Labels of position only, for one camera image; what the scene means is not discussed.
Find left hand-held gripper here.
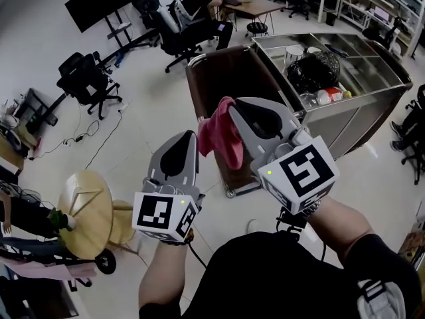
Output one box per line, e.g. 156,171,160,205
132,130,206,245

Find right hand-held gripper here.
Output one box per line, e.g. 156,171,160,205
228,97,341,216

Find pink cloth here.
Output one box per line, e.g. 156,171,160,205
0,254,97,282
197,96,245,171

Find person's left forearm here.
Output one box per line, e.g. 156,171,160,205
138,241,191,316

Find person's right forearm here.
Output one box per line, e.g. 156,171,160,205
307,196,378,270

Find black plastic bag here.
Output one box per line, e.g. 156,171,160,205
286,51,341,95

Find stainless steel cart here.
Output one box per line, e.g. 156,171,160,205
185,33,414,199

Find clear bottle with red label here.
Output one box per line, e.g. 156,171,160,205
298,86,353,110

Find white mug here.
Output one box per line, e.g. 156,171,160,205
284,45,305,70

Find silver wristwatch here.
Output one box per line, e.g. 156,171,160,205
300,199,323,217

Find person's white shoe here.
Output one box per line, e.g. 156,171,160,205
247,218,264,235

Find black round stool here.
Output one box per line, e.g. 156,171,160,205
246,21,269,40

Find dark blue plastic tool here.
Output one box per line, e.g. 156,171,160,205
323,43,349,58

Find round wooden table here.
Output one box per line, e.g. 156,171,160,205
56,170,114,261

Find black caster wheel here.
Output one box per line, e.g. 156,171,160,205
94,248,117,275

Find brown wooden desk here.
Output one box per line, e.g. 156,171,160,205
218,0,284,37

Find green artificial plant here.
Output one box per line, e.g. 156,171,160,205
48,207,78,234

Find person's black shirt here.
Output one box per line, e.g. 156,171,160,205
139,230,422,319

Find black side desk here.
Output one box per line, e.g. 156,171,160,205
13,87,67,128

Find pale pink lit monitor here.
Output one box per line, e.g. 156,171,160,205
373,6,392,23

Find black television on stand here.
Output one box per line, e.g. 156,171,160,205
64,0,160,50

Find patterned brown cardboard box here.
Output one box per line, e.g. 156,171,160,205
396,231,425,268

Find grey chest harness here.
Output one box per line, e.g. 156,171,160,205
357,279,408,319

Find brown bead bracelet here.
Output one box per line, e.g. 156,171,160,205
158,228,195,246

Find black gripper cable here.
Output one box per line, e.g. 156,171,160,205
187,241,209,268

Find black chest mount bracket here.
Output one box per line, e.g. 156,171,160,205
276,206,308,242

